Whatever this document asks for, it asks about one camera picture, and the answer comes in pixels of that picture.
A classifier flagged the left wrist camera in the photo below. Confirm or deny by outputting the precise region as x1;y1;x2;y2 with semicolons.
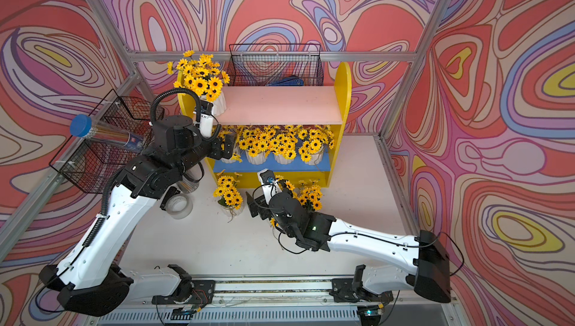
199;100;214;138

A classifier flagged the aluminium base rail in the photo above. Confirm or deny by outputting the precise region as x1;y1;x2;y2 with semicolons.
87;273;459;325

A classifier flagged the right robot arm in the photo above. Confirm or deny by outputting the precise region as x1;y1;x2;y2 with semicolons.
247;186;452;304

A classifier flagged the black wire basket left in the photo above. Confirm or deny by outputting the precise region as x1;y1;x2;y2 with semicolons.
49;91;153;194

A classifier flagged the blue item in rear basket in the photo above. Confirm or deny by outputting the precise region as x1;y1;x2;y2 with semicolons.
267;75;304;87

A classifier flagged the clear jar of pencils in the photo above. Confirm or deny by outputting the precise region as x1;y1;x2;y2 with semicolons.
176;165;202;194

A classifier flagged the black wire basket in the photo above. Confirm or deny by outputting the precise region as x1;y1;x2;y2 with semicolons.
49;91;153;194
226;43;324;87

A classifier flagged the blue capped pencil tube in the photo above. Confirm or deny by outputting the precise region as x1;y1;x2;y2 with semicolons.
70;115;145;153

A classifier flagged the sunflower pot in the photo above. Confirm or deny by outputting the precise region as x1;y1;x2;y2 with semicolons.
269;125;298;165
219;125;243;164
213;171;244;221
166;49;231;116
238;126;270;165
296;179;323;212
269;180;296;229
296;125;335;166

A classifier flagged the black wire basket rear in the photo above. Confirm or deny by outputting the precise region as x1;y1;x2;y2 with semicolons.
226;43;324;87

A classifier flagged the yellow shelf unit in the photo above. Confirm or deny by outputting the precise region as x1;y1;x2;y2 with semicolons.
177;61;353;190

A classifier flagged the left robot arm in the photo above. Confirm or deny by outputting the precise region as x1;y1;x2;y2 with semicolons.
39;88;233;316

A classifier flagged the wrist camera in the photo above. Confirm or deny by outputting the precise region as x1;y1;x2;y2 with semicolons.
199;100;214;138
258;169;279;205

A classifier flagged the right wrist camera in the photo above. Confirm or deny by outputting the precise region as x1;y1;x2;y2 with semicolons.
258;169;279;205

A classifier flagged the clear tape roll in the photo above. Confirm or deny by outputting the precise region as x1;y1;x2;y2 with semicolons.
160;186;193;220

